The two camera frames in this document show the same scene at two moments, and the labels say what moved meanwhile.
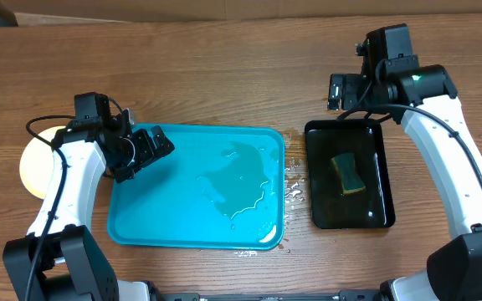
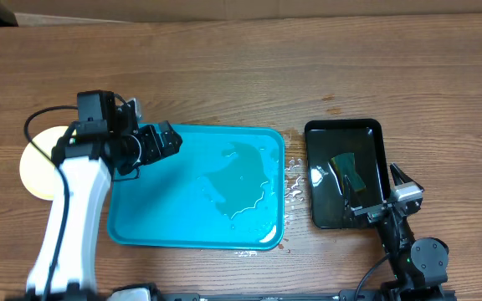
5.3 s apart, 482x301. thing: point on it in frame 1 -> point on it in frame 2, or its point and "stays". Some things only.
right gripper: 352,89 -> 372,214
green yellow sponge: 350,179 stays
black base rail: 345,295 stays
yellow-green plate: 36,161 stays
